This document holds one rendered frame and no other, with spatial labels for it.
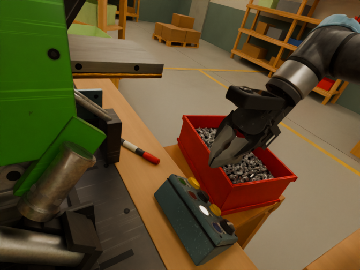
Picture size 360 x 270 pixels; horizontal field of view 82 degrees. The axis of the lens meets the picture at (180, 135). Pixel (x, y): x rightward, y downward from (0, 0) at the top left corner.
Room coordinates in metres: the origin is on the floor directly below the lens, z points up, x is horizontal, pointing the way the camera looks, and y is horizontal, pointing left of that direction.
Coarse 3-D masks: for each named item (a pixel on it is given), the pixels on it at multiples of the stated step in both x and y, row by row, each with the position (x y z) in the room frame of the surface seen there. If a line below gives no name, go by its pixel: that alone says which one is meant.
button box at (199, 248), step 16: (176, 176) 0.29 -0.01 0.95; (160, 192) 0.27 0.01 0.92; (176, 192) 0.26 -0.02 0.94; (176, 208) 0.24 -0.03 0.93; (192, 208) 0.23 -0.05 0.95; (208, 208) 0.26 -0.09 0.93; (176, 224) 0.22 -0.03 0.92; (192, 224) 0.21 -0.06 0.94; (208, 224) 0.21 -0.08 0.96; (192, 240) 0.19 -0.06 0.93; (208, 240) 0.19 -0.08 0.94; (224, 240) 0.19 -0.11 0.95; (192, 256) 0.17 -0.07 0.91; (208, 256) 0.17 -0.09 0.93
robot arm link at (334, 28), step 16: (336, 16) 0.46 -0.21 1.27; (320, 32) 0.45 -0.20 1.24; (336, 32) 0.43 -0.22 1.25; (352, 32) 0.42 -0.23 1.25; (304, 48) 0.44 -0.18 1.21; (320, 48) 0.42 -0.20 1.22; (336, 48) 0.49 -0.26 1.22; (304, 64) 0.43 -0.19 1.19; (320, 64) 0.41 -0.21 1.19; (320, 80) 0.42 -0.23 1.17
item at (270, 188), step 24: (192, 120) 0.63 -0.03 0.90; (216, 120) 0.67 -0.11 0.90; (192, 144) 0.53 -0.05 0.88; (192, 168) 0.48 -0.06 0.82; (216, 168) 0.40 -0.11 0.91; (240, 168) 0.46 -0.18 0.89; (264, 168) 0.49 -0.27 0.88; (288, 168) 0.47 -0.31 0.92; (216, 192) 0.38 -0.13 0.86; (240, 192) 0.36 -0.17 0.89; (264, 192) 0.40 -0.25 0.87
